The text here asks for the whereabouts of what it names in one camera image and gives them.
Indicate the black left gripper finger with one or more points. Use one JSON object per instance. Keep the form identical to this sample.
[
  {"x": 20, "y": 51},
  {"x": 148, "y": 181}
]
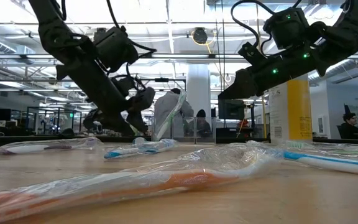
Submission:
[
  {"x": 117, "y": 127},
  {"x": 138, "y": 121}
]

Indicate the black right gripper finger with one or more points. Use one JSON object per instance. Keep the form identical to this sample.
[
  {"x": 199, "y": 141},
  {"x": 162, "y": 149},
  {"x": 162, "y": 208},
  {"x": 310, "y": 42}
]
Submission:
[{"x": 242, "y": 85}]

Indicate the blue white toothbrush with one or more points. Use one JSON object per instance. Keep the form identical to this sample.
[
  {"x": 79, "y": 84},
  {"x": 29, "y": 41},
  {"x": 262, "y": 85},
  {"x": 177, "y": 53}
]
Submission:
[
  {"x": 322, "y": 161},
  {"x": 120, "y": 153}
]

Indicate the purple white toothbrush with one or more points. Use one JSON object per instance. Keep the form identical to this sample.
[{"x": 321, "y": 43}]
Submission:
[{"x": 26, "y": 148}]

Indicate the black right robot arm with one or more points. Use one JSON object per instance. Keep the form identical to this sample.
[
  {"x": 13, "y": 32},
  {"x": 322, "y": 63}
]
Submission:
[{"x": 346, "y": 34}]

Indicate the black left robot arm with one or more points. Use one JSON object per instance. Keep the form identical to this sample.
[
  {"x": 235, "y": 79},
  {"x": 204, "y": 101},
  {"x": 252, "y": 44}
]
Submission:
[{"x": 51, "y": 31}]

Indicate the person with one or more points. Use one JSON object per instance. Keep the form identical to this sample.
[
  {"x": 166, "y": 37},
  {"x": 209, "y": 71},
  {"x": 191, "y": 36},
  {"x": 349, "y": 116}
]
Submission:
[
  {"x": 350, "y": 127},
  {"x": 202, "y": 124},
  {"x": 166, "y": 109}
]

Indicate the wrapped green white toothbrush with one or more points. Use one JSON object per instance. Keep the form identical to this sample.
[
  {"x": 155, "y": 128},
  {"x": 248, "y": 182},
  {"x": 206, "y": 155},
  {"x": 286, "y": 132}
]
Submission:
[
  {"x": 295, "y": 144},
  {"x": 169, "y": 118}
]

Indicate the white yellow wipes canister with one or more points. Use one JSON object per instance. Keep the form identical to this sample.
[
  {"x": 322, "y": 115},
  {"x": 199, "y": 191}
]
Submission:
[{"x": 298, "y": 109}]

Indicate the white building pillar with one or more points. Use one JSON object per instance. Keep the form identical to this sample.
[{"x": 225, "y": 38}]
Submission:
[{"x": 199, "y": 90}]

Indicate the clear acrylic organizer holder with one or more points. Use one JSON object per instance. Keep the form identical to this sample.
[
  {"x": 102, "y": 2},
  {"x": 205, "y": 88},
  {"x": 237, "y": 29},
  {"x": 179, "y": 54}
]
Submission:
[{"x": 204, "y": 130}]

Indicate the wrapped orange white toothbrush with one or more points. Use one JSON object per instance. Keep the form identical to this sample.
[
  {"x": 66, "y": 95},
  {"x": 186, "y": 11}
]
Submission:
[{"x": 182, "y": 182}]

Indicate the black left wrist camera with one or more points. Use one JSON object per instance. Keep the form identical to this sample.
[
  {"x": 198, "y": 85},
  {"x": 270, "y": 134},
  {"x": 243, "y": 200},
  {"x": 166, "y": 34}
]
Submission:
[{"x": 143, "y": 99}]

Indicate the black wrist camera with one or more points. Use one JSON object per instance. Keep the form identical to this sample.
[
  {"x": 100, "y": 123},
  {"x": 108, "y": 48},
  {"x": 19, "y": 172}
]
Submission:
[
  {"x": 143, "y": 99},
  {"x": 252, "y": 53}
]

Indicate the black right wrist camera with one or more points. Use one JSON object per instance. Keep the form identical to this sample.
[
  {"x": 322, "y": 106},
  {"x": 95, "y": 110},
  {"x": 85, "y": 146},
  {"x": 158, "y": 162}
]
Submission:
[{"x": 252, "y": 53}]

